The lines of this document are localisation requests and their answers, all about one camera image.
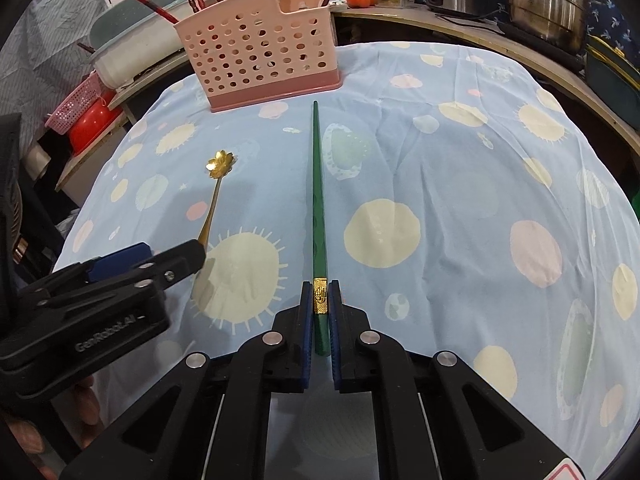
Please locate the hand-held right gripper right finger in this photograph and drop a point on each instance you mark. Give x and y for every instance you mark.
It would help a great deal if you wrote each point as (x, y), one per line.
(336, 330)

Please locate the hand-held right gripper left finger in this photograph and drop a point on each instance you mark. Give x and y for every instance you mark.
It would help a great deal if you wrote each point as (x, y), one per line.
(305, 330)

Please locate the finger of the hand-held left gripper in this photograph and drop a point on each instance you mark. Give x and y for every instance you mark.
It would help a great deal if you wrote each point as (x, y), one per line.
(180, 260)
(120, 260)

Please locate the gold flower spoon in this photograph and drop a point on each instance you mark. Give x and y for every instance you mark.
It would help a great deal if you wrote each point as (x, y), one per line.
(221, 164)

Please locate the green chopstick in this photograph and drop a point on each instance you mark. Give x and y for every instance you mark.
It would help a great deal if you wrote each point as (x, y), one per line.
(316, 210)

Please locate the pink plastic utensil holder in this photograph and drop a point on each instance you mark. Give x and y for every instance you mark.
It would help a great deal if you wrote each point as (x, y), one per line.
(260, 60)

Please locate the person's left hand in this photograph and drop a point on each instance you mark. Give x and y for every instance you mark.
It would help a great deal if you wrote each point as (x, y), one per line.
(87, 405)

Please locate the low wooden cabinet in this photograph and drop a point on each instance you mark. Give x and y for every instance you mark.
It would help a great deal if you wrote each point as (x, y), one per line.
(75, 170)

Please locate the white paper roll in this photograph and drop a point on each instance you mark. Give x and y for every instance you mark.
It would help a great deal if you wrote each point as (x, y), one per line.
(36, 162)

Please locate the red plastic basin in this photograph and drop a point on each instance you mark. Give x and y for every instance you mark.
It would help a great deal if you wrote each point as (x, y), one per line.
(92, 125)

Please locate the pink plastic basket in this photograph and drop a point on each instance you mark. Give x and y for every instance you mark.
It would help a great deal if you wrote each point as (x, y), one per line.
(75, 105)

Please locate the blue printed tablecloth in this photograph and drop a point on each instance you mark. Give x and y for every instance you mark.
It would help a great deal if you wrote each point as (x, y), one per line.
(450, 185)

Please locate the teal dish drainer box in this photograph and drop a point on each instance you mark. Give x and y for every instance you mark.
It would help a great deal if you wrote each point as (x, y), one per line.
(125, 60)

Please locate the grey striped curtain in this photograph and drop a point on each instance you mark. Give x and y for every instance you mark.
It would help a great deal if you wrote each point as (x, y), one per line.
(45, 50)

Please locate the glass food container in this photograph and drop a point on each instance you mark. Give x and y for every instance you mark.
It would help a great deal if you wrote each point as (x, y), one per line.
(395, 0)

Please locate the black induction cooker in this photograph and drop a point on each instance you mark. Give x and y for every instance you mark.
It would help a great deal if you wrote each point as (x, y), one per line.
(565, 57)

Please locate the green yellow lunch pot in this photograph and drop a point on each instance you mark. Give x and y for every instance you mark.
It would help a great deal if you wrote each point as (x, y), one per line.
(610, 85)

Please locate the steel steamer pot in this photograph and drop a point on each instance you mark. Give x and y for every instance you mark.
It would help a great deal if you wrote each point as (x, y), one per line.
(545, 0)

